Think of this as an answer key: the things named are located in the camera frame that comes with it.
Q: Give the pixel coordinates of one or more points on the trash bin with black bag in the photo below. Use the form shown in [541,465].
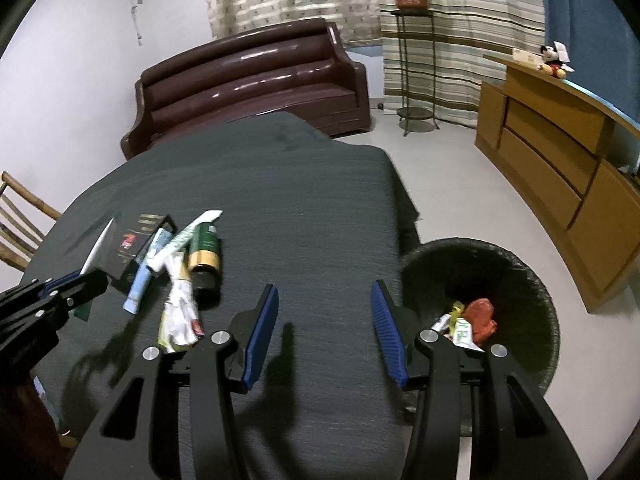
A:
[510,280]

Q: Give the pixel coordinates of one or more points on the orange plastic bag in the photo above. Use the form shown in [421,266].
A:
[480,317]

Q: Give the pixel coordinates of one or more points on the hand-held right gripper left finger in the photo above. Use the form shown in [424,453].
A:
[260,340]

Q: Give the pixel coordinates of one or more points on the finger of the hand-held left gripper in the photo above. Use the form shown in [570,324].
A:
[60,281]
[80,290]

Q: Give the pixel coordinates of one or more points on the white paper wrapper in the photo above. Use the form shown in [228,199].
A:
[177,310]

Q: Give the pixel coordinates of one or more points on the white paper strip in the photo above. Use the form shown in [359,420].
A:
[100,245]

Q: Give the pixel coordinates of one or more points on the green white plastic bag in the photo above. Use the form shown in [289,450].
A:
[462,332]

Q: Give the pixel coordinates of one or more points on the brown leather sofa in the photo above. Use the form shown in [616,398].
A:
[250,85]

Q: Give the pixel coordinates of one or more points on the yellow wrapper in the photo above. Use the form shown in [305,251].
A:
[456,310]

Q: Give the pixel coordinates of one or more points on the wooden cabinet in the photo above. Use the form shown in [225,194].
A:
[550,160]

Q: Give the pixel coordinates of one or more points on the blue curtain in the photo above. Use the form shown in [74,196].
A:
[585,20]

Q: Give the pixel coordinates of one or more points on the white paper tag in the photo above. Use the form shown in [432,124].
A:
[562,50]

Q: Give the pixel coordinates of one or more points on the white flat box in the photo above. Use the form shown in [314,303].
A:
[525,56]

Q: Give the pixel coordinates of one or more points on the black box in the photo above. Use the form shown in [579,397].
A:
[140,240]

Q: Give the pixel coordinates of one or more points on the striped curtain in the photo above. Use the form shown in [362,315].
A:
[475,10]

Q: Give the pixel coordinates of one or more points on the dark grey tablecloth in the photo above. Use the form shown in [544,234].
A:
[300,200]

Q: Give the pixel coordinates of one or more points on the mouse plush toy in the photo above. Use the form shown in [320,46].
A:
[552,62]

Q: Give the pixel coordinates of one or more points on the person's left forearm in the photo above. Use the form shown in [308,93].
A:
[25,435]

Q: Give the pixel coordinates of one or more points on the metal plant stand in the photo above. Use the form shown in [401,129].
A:
[415,114]

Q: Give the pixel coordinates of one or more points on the wooden chair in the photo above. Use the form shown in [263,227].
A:
[25,197]

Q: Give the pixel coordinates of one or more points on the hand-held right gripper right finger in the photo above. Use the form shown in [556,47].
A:
[387,335]

